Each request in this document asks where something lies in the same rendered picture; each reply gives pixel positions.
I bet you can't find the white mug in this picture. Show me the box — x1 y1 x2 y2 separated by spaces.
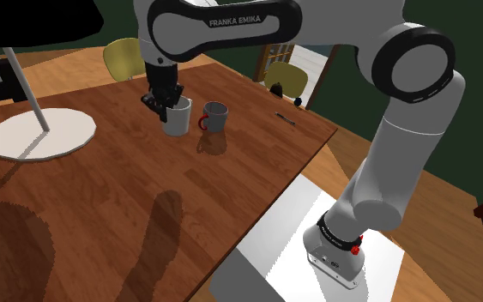
161 96 193 137

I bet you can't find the black pen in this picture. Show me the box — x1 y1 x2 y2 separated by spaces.
275 111 297 126

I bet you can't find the yellow-green chair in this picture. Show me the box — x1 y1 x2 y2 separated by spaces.
102 37 148 83
263 61 310 100

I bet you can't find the white grey robot stand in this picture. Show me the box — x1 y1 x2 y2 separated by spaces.
208 173 406 302

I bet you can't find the white lamp with black shade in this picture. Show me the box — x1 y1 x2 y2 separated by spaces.
0 0 105 162

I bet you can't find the grey mug with red handle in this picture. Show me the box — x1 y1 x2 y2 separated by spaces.
198 101 230 134

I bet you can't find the wooden table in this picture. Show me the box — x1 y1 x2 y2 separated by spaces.
0 62 339 302

